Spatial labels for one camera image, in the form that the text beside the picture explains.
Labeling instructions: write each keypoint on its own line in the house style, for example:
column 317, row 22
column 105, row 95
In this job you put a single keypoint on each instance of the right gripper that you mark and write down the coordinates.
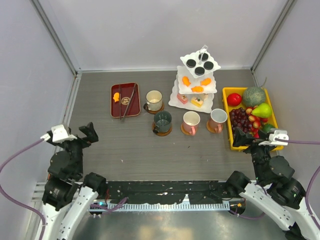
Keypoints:
column 240, row 137

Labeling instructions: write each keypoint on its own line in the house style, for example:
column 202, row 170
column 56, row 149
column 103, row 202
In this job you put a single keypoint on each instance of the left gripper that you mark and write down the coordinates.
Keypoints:
column 91, row 135

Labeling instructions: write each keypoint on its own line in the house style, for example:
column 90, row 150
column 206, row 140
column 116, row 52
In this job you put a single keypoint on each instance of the pink mug white inside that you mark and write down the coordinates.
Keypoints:
column 217, row 116

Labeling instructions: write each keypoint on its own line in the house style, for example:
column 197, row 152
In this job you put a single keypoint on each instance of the light wooden coaster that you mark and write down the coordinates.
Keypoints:
column 183, row 130
column 218, row 129

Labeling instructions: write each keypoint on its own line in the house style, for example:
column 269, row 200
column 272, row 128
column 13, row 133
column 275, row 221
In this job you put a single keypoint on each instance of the cream cake slice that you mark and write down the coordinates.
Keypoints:
column 203, row 96

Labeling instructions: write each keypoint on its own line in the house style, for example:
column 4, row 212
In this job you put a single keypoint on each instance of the red dessert tray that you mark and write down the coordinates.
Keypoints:
column 126, row 91

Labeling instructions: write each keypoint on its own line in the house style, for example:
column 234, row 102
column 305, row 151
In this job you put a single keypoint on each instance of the orange fish cookies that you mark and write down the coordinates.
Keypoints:
column 185, row 82

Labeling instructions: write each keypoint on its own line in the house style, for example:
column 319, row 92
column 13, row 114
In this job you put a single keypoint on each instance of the white three-tier stand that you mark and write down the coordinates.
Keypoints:
column 178, row 88

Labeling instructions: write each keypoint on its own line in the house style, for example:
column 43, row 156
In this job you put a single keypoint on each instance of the metal serving tongs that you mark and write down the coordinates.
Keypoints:
column 122, row 116

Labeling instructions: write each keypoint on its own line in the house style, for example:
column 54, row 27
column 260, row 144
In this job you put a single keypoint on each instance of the dark brown wooden saucer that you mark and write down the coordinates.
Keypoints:
column 161, row 134

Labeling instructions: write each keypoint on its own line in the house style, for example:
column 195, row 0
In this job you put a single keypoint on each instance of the dark green mug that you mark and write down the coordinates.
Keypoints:
column 162, row 122

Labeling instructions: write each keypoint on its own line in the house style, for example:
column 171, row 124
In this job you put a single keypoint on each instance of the beige mug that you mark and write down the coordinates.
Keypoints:
column 154, row 101

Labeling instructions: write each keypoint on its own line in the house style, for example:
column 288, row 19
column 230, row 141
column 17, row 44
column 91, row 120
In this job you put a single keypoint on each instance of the black round cookies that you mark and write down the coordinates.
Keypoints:
column 199, row 67

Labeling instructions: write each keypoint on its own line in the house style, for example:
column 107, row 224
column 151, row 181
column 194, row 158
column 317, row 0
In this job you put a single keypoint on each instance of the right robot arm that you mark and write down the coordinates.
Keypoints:
column 275, row 191

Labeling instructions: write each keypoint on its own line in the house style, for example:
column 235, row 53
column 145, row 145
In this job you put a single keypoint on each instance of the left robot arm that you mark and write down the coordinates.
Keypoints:
column 68, row 193

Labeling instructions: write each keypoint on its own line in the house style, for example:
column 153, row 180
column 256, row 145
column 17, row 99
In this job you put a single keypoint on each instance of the red cherries cluster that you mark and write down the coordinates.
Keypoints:
column 256, row 122

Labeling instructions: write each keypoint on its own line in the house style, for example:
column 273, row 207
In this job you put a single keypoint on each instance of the green lime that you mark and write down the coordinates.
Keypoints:
column 267, row 128

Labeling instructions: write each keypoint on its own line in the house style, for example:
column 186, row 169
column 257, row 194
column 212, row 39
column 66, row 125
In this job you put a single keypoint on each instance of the purple grape bunch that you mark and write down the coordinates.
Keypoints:
column 240, row 118

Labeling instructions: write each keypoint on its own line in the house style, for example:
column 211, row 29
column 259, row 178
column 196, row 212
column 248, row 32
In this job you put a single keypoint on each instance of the green pear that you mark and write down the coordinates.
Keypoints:
column 262, row 111

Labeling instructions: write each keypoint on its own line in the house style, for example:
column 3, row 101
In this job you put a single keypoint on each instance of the green melon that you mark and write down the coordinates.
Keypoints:
column 254, row 95

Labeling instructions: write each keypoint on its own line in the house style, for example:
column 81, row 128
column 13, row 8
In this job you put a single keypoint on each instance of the red apple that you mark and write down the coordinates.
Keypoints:
column 234, row 99

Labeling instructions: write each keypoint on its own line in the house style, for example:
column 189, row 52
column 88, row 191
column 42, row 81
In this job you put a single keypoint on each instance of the yellow fruit bin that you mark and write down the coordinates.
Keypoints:
column 226, row 91

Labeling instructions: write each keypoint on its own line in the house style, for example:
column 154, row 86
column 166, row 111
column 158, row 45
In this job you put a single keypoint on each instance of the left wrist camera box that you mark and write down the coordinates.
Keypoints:
column 61, row 133

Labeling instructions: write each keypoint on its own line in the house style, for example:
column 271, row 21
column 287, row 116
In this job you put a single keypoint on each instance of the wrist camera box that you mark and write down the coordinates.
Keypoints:
column 61, row 133
column 277, row 137

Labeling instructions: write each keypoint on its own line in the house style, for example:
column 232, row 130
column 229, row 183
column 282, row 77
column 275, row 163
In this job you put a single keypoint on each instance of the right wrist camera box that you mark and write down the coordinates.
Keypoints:
column 277, row 137

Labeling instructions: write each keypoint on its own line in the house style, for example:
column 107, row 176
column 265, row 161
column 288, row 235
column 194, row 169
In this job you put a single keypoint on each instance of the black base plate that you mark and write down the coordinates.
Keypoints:
column 170, row 192

